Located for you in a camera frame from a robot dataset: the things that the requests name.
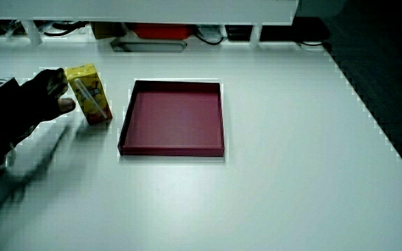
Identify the person's left hand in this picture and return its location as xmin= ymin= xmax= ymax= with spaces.
xmin=0 ymin=67 xmax=77 ymax=123

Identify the white raised shelf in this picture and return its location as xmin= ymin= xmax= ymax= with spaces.
xmin=0 ymin=0 xmax=300 ymax=47

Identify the black cable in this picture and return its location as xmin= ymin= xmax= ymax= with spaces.
xmin=191 ymin=26 xmax=225 ymax=46
xmin=43 ymin=21 xmax=90 ymax=38

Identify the white adapter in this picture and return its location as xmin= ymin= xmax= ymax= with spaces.
xmin=197 ymin=24 xmax=223 ymax=41

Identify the brown cardboard box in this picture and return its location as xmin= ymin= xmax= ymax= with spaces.
xmin=91 ymin=22 xmax=128 ymax=40

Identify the dark red square tray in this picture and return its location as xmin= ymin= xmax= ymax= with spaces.
xmin=117 ymin=79 xmax=225 ymax=158

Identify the grey cable slot cover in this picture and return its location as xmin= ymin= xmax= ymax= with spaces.
xmin=110 ymin=38 xmax=188 ymax=54

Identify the red plastic box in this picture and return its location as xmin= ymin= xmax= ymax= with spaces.
xmin=131 ymin=23 xmax=194 ymax=40

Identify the black flat device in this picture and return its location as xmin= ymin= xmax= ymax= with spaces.
xmin=225 ymin=17 xmax=332 ymax=43

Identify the yellow ice redtea carton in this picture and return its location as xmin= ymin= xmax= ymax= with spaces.
xmin=64 ymin=63 xmax=114 ymax=126

